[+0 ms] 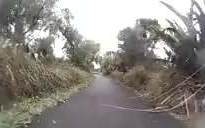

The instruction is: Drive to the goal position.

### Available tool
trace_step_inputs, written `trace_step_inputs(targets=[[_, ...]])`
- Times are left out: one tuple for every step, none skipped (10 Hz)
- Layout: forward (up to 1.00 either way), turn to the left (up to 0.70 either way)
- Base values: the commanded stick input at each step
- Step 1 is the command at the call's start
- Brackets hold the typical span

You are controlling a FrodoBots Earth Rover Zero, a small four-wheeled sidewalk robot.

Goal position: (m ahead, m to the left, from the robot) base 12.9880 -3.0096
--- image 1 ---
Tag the dry brown grass bank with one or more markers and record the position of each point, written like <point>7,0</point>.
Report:
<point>140,78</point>
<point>26,75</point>

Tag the row of trees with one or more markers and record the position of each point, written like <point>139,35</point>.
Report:
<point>40,36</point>
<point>176,43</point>

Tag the grey asphalt road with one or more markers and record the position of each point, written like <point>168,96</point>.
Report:
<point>100,108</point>

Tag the fallen dry stalks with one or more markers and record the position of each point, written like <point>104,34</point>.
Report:
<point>176,100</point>

